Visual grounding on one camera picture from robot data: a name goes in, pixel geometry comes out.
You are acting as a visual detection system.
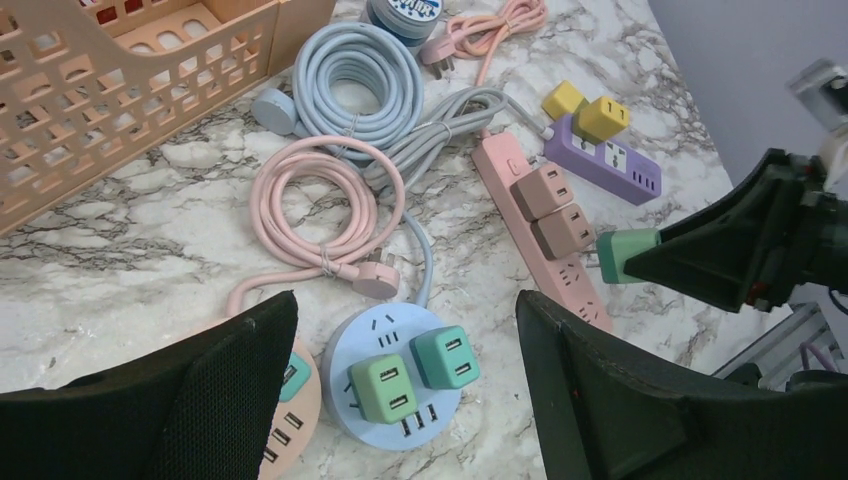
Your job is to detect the grey bundled cable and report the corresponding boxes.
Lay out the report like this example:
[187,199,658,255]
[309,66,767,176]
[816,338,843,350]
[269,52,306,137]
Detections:
[357,87,556,309]

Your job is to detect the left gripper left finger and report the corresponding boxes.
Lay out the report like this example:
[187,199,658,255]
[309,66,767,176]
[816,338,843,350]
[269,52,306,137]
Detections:
[1,291,298,479]

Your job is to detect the salmon coiled cable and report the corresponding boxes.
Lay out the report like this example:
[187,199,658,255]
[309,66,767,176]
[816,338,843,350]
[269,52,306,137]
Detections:
[419,0,550,87]

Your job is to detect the orange plastic file organizer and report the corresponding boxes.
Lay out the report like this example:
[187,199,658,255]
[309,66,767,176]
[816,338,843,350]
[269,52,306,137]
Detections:
[1,1,335,232]

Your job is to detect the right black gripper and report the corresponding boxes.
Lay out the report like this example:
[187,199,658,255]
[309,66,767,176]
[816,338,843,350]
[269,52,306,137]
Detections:
[624,149,829,313]

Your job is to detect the blue coiled cable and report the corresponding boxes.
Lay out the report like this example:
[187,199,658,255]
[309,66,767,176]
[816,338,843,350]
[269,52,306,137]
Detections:
[250,21,426,150]

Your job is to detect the round blue patterned tin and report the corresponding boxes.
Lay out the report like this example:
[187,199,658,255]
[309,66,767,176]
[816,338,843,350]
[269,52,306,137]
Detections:
[359,0,444,48]

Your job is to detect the brown pink usb charger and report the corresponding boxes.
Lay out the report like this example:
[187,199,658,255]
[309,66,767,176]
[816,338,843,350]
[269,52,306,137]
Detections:
[531,203,596,260]

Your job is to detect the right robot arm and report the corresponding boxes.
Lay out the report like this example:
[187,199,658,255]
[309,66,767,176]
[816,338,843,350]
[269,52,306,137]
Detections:
[623,149,847,313]

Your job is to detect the dark green usb charger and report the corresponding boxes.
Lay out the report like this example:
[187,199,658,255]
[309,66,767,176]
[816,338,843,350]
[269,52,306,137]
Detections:
[595,228,661,284]

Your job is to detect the purple power strip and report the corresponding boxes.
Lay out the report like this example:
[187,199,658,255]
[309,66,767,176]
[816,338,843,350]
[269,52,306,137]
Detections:
[544,115,663,206]

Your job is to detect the teal blue usb charger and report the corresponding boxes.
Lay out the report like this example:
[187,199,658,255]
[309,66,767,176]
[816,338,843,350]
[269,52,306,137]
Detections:
[278,352,312,403]

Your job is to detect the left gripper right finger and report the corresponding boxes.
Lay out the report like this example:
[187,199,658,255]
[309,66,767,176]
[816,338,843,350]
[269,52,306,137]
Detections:
[516,290,847,479]

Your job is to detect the blue round power socket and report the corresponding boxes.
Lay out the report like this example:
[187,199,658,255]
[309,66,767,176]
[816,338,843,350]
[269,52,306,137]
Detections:
[320,302,468,451]

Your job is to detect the pink round power socket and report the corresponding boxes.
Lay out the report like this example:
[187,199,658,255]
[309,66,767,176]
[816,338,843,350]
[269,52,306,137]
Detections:
[258,338,322,479]

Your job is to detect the small pink charger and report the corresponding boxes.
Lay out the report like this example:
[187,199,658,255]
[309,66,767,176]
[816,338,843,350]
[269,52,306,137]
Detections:
[510,163,574,222]

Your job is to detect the pink power strip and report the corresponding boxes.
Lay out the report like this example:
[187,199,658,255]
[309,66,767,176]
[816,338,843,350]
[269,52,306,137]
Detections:
[472,133,612,332]

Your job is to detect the yellow usb charger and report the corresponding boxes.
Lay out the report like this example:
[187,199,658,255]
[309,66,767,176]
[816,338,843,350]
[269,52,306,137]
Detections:
[572,96,630,145]

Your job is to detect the pink coiled cable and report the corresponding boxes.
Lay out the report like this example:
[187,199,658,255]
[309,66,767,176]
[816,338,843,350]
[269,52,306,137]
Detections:
[223,135,407,319]

